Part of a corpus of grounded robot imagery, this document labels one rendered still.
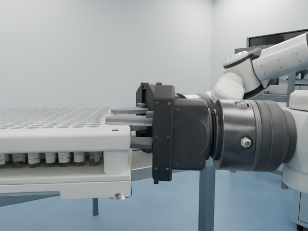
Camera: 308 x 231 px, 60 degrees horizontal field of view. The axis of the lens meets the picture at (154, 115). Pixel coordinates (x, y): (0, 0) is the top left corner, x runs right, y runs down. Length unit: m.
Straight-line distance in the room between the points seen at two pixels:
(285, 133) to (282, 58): 0.49
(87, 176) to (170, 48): 5.17
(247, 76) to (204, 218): 0.50
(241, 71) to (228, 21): 5.29
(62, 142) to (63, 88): 4.01
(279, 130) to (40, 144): 0.25
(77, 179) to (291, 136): 0.24
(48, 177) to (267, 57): 0.65
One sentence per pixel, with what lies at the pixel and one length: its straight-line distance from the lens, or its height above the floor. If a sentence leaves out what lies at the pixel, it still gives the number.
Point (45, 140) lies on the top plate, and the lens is 0.29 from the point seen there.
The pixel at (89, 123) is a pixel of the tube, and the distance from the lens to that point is 0.32.
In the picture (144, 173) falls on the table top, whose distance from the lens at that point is 0.77.
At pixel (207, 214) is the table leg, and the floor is 0.67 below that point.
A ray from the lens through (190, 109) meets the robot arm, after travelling 0.31.
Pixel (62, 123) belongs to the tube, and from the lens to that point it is 0.32.
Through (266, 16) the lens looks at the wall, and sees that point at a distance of 5.59.
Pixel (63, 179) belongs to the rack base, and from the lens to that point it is 0.30.
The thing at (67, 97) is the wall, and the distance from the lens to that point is 4.32.
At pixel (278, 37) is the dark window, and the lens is 5.51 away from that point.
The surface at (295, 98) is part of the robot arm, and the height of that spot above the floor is 1.10.
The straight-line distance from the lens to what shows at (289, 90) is 3.00.
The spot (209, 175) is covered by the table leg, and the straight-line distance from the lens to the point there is 0.94.
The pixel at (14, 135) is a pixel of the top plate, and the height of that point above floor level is 1.06.
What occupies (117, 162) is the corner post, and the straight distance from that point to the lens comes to 0.29.
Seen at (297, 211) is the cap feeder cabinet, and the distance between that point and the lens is 2.36.
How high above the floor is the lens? 1.12
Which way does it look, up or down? 7 degrees down
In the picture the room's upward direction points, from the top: straight up
